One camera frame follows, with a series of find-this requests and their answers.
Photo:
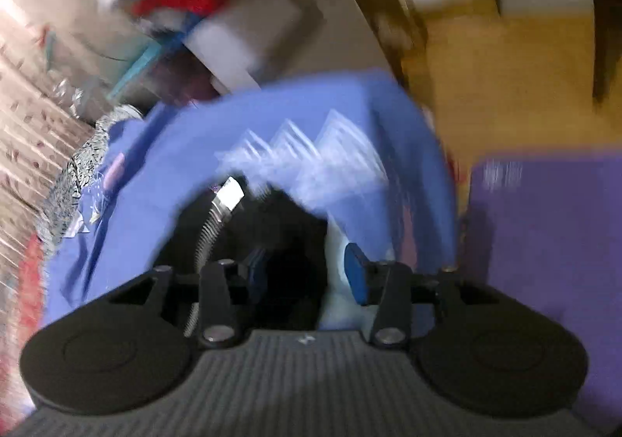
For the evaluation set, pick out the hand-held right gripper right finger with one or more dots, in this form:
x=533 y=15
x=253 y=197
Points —
x=355 y=274

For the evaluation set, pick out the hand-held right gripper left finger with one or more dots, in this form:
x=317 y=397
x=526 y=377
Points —
x=256 y=274

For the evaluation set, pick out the black pants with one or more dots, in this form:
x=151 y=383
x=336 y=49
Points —
x=279 y=242

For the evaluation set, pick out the blue printed bedsheet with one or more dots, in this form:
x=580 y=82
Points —
x=272 y=126

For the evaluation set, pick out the black and white patterned cloth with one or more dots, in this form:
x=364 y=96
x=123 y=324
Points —
x=77 y=174

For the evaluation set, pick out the teal plastic storage box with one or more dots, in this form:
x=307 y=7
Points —
x=146 y=65

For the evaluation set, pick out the white box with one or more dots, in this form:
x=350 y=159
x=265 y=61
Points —
x=252 y=36

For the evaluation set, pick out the red floral bedcover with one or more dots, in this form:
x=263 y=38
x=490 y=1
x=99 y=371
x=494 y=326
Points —
x=29 y=135

